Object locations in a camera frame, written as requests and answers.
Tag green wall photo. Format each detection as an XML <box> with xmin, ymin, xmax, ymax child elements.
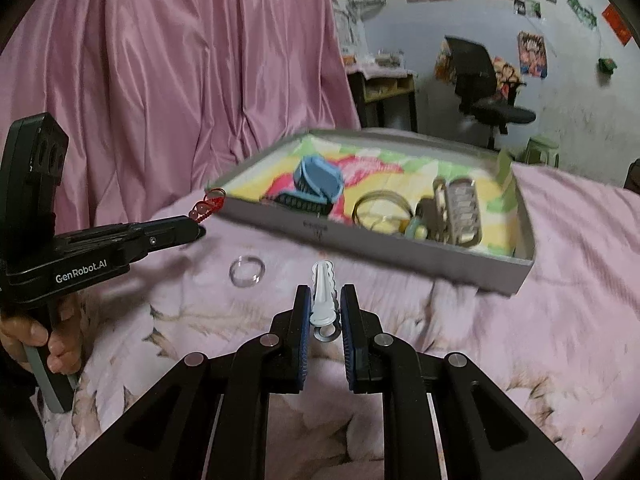
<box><xmin>567</xmin><ymin>0</ymin><xmax>599</xmax><ymax>28</ymax></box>

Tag white hair clip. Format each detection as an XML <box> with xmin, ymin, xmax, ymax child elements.
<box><xmin>309</xmin><ymin>260</ymin><xmax>343</xmax><ymax>343</ymax></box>

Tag green plastic stool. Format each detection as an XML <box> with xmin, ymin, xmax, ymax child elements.
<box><xmin>525</xmin><ymin>135</ymin><xmax>561</xmax><ymax>168</ymax></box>

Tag grey cardboard box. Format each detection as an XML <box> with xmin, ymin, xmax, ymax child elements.
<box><xmin>206</xmin><ymin>129</ymin><xmax>536</xmax><ymax>297</ymax></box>

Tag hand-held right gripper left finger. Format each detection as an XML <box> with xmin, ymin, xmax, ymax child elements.
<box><xmin>60</xmin><ymin>284</ymin><xmax>313</xmax><ymax>480</ymax></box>

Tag clear plastic bangle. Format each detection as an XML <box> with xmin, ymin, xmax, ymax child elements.
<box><xmin>229</xmin><ymin>256</ymin><xmax>265</xmax><ymax>288</ymax></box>

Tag colourful printed cloth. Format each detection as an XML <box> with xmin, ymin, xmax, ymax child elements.
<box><xmin>225</xmin><ymin>139</ymin><xmax>518</xmax><ymax>258</ymax></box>

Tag pink floral bed sheet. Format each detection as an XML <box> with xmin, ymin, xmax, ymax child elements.
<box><xmin>30</xmin><ymin>127</ymin><xmax>640</xmax><ymax>480</ymax></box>

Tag clear wall shelf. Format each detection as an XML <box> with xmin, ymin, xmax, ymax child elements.
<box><xmin>345</xmin><ymin>0</ymin><xmax>387</xmax><ymax>18</ymax></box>

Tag person's left hand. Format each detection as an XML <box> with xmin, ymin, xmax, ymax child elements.
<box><xmin>0</xmin><ymin>292</ymin><xmax>90</xmax><ymax>376</ymax></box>

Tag black office chair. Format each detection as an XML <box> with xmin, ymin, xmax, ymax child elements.
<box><xmin>444</xmin><ymin>35</ymin><xmax>537</xmax><ymax>150</ymax></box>

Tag red paper wall decoration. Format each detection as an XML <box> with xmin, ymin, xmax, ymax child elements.
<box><xmin>601</xmin><ymin>4</ymin><xmax>633</xmax><ymax>46</ymax></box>

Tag yellow cartoon wall poster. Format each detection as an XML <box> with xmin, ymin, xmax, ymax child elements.
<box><xmin>436</xmin><ymin>40</ymin><xmax>456</xmax><ymax>81</ymax></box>

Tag pink satin curtain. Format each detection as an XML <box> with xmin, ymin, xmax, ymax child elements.
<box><xmin>0</xmin><ymin>0</ymin><xmax>361</xmax><ymax>281</ymax></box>

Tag wooden desk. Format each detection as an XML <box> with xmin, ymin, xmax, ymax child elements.
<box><xmin>347</xmin><ymin>67</ymin><xmax>418</xmax><ymax>133</ymax></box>

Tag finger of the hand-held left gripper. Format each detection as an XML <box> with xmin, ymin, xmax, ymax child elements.
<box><xmin>127</xmin><ymin>230</ymin><xmax>207</xmax><ymax>263</ymax></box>
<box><xmin>131</xmin><ymin>216</ymin><xmax>203</xmax><ymax>238</ymax></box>

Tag gold bangle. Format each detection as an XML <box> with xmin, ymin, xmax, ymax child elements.
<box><xmin>352</xmin><ymin>190</ymin><xmax>416</xmax><ymax>233</ymax></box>

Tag blue wrist watch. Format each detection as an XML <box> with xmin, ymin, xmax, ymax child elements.
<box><xmin>292</xmin><ymin>155</ymin><xmax>346</xmax><ymax>207</ymax></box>

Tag orange cartoon wall poster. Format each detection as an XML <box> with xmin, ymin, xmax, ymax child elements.
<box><xmin>492</xmin><ymin>56</ymin><xmax>521</xmax><ymax>103</ymax></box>

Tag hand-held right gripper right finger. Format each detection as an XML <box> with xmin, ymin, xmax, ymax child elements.
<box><xmin>340</xmin><ymin>284</ymin><xmax>586</xmax><ymax>480</ymax></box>

